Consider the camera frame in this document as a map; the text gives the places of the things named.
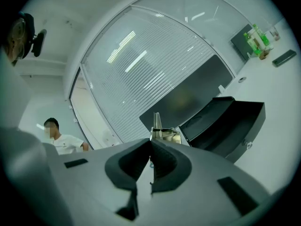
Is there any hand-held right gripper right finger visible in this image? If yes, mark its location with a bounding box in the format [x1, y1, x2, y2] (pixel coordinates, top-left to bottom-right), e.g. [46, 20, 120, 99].
[135, 137, 274, 226]

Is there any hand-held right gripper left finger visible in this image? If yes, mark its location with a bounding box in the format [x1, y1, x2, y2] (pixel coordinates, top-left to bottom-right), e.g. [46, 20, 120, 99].
[58, 137, 151, 221]

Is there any black box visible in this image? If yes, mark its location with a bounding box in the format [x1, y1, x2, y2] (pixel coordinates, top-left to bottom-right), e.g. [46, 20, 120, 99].
[178, 97, 267, 164]

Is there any silver stapler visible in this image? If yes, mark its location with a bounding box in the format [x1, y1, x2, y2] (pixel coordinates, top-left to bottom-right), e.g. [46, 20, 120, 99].
[149, 112, 182, 144]

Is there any long black desk divider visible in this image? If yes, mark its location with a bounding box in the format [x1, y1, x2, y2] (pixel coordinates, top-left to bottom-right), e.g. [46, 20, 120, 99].
[139, 54, 234, 141]

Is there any small brown object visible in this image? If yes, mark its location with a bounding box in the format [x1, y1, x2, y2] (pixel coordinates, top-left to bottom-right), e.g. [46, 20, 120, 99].
[258, 48, 270, 61]

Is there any green drink bottle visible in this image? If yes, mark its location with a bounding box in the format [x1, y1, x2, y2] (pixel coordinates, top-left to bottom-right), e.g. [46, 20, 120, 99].
[243, 32, 261, 57]
[253, 24, 270, 48]

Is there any black smartphone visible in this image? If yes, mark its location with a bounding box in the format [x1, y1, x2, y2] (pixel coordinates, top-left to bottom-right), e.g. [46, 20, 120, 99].
[272, 49, 298, 68]

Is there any person's head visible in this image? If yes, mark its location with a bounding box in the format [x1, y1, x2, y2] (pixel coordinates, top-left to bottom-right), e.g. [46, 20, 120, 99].
[1, 16, 27, 67]

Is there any clear glass cup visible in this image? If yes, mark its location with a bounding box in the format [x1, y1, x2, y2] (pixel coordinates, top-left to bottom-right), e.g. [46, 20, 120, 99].
[268, 26, 282, 42]

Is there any black head camera mount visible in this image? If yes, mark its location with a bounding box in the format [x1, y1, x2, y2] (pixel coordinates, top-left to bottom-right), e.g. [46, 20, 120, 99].
[18, 12, 48, 59]

